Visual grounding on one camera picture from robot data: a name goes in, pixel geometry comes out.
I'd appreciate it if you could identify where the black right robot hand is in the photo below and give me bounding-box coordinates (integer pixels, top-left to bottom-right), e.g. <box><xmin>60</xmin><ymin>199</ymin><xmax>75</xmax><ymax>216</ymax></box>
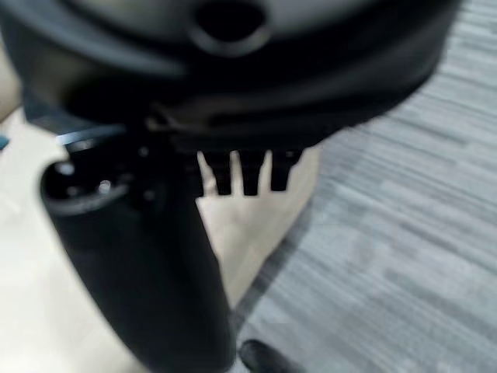
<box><xmin>0</xmin><ymin>0</ymin><xmax>464</xmax><ymax>373</ymax></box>

